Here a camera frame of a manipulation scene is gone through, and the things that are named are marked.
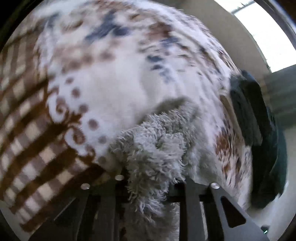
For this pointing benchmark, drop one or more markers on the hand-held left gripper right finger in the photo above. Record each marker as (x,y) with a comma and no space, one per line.
(196,197)

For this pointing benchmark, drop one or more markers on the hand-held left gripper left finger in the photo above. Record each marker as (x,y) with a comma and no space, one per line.
(108,197)

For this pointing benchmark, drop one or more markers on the grey fleece pants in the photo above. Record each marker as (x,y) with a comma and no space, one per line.
(157,157)

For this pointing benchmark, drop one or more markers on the dark teal blanket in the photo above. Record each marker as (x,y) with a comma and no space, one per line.
(272,166)

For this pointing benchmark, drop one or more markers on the floral bed cover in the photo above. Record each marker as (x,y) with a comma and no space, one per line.
(111,76)

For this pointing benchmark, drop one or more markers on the striped grey curtain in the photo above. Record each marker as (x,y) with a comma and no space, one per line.
(281,95)

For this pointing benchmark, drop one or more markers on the window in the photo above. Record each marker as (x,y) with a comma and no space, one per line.
(266,30)

